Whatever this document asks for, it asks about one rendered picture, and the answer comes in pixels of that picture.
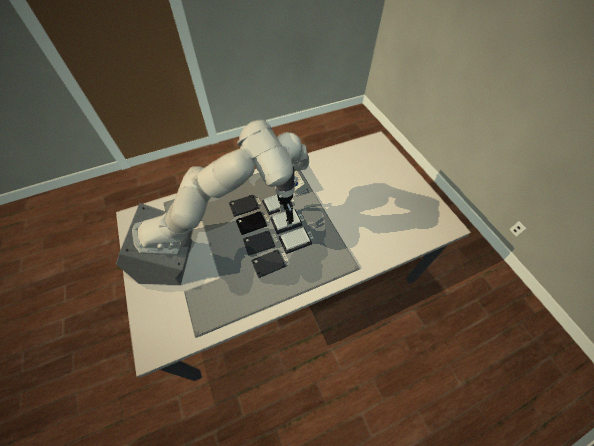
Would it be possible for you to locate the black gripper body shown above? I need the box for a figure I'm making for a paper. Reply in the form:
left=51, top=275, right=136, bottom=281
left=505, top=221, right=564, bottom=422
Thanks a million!
left=277, top=194, right=293, bottom=207

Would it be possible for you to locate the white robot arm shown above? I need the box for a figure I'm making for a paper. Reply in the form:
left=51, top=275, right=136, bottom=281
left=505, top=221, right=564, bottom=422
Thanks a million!
left=132, top=120, right=309, bottom=255

